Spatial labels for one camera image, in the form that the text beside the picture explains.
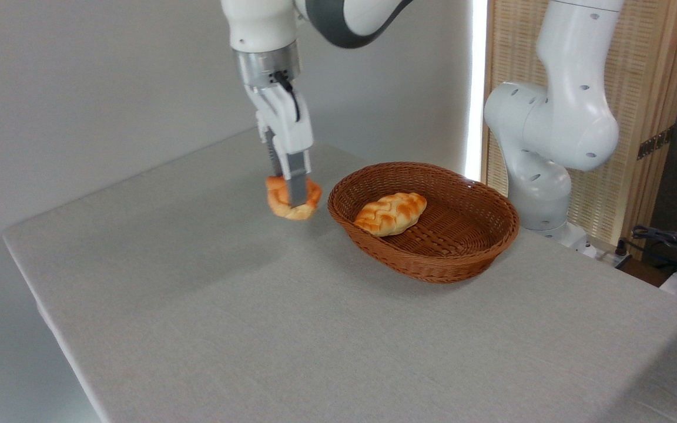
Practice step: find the braided golden bread loaf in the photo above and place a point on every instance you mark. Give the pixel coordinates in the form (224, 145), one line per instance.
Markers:
(390, 214)

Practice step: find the brown woven wicker basket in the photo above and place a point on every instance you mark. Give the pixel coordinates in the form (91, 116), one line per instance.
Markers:
(462, 247)

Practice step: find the round orange bread roll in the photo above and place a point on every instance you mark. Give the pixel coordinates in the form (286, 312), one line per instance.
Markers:
(280, 202)

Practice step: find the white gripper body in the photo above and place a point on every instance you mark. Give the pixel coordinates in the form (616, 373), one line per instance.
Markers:
(287, 126)

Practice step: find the black screen hinge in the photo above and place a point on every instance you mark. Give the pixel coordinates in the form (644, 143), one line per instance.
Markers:
(656, 142)

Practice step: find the grey tablecloth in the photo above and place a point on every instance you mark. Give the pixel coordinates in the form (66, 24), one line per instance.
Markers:
(256, 329)

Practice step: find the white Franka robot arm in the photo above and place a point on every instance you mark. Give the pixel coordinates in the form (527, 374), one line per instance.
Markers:
(567, 117)

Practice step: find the wooden bamboo folding screen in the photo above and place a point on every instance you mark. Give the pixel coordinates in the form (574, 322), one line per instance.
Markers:
(650, 64)

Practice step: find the white power strip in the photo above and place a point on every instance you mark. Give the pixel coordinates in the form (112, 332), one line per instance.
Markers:
(612, 255)

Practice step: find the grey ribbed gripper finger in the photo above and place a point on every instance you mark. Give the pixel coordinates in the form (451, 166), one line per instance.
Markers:
(297, 179)
(272, 155)

